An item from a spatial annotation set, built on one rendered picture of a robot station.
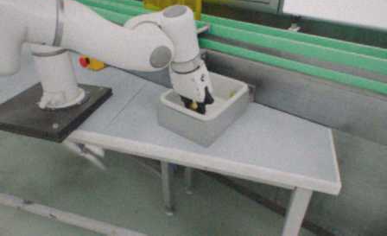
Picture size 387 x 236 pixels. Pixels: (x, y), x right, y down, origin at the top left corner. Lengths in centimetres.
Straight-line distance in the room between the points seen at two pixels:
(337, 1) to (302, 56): 20
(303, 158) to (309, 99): 19
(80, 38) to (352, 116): 68
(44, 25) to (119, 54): 12
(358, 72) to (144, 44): 54
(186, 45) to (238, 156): 30
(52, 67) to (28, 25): 36
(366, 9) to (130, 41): 66
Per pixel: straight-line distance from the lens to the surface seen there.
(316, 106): 85
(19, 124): 89
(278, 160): 73
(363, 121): 85
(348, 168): 121
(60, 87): 89
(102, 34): 51
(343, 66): 82
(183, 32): 59
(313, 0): 96
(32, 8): 52
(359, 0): 94
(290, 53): 84
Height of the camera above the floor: 123
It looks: 34 degrees down
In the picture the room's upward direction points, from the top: straight up
